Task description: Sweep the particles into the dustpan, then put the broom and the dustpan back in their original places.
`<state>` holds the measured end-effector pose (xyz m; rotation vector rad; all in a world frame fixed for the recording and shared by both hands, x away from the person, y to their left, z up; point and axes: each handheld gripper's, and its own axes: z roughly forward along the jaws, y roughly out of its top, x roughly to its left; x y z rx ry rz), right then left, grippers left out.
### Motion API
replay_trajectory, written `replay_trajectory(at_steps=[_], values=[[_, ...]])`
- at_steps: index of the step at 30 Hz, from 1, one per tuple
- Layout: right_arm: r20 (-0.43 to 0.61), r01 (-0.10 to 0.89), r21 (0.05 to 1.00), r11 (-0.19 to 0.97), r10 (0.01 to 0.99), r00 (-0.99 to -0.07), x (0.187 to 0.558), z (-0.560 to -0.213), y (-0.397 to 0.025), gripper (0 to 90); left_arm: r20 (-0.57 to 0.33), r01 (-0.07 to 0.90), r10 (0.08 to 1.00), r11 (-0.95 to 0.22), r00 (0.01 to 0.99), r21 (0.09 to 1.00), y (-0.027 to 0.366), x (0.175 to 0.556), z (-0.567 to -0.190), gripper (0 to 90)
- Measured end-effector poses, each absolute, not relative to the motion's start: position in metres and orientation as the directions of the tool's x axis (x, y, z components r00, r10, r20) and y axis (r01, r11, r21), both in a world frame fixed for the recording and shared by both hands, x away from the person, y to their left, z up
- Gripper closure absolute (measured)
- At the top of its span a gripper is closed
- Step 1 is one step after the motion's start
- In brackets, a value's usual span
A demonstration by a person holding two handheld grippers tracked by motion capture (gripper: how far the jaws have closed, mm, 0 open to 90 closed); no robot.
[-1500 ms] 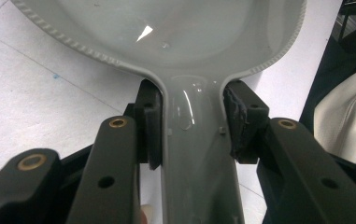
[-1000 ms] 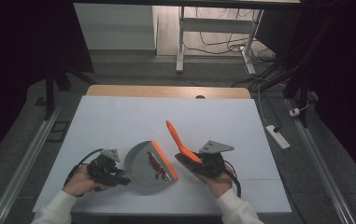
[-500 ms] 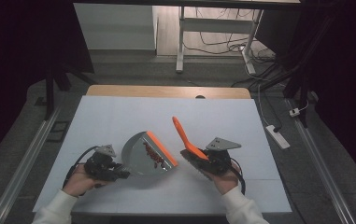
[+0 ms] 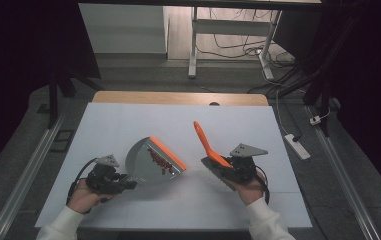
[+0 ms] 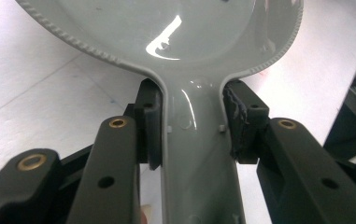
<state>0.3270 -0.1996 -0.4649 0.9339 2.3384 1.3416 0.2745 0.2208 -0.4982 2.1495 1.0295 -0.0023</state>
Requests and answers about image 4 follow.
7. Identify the black floor plate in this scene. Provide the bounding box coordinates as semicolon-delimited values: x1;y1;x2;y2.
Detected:
49;129;76;154

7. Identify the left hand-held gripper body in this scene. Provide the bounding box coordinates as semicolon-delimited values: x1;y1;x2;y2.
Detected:
83;153;130;195

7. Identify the black plug cable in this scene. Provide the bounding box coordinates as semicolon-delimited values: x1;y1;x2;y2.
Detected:
279;96;304;143

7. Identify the white cabinet panel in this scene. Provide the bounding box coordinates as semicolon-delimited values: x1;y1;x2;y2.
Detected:
78;3;170;55

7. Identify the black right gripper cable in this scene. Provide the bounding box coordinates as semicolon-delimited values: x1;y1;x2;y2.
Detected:
253;164;271;206

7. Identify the person's left hand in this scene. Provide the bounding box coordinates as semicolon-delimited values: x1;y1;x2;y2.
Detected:
66;179;113;215

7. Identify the black stand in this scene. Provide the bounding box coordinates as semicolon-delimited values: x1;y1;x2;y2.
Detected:
267;13;346;138
37;64;105;130

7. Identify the white desk frame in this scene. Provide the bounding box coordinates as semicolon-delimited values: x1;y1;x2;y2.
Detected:
187;6;284;81

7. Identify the metal floor rail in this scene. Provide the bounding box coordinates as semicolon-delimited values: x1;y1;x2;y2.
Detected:
305;105;381;240
0;112;67;240

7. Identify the grey dustpan with orange edge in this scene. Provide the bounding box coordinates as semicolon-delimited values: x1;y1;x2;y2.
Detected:
124;135;188;185

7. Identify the black curtain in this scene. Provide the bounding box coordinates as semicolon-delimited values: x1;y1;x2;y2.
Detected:
0;0;103;184
320;0;381;196

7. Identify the white table cover sheet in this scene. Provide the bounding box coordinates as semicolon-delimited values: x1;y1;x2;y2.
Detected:
34;101;314;232

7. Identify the person's right hand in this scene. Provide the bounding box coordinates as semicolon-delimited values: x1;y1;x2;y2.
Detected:
233;170;268;207

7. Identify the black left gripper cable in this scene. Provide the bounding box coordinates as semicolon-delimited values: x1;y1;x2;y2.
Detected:
65;157;98;207

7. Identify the white power strip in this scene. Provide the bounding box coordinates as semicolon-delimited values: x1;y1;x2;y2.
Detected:
284;133;312;161

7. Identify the tangle of floor cables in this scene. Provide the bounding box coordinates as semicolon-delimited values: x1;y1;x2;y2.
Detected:
196;8;296;69

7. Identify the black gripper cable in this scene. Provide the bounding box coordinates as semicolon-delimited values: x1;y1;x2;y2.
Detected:
65;157;98;207
253;164;271;206

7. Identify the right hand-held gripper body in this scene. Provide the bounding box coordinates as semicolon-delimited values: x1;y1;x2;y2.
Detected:
223;142;269;185

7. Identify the orange-handled brush with dark bristles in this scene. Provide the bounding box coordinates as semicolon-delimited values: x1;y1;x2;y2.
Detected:
192;120;238;192

